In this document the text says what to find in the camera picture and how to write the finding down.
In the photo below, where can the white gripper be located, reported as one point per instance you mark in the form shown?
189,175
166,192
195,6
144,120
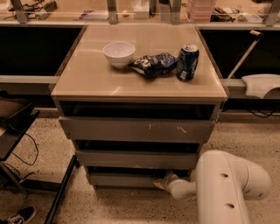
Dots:
176,186

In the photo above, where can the grey bottom drawer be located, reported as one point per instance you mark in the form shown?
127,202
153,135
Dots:
120,180

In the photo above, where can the grey drawer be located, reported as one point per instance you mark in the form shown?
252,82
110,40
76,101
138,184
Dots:
136,130
120,180
140,160

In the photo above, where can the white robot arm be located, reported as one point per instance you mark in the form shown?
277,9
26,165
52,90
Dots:
223,185

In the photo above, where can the grey middle drawer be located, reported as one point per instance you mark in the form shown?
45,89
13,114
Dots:
140,160

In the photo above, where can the grey drawer cabinet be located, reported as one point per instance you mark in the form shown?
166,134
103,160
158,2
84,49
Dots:
90,87

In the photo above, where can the grey top drawer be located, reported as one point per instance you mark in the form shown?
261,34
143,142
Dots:
136,130

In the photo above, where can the blue chip bag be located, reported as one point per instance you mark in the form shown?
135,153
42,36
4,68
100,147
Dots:
153,66

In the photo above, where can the blue soda can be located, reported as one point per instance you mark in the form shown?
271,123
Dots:
187,62

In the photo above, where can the white curved plastic cover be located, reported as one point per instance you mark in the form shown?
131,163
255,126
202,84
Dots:
258,85

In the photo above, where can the white bowl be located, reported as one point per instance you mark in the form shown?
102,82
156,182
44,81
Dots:
119,54

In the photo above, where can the white stick with knob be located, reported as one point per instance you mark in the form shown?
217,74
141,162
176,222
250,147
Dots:
258,36

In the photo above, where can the black sneaker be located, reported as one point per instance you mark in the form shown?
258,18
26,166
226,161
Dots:
23,216

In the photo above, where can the pink stacked bins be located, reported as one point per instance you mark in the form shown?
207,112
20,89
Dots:
199,10

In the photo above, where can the black metal cart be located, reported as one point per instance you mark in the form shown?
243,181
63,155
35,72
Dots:
16,117

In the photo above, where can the white small box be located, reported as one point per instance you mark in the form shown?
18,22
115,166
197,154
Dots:
141,9

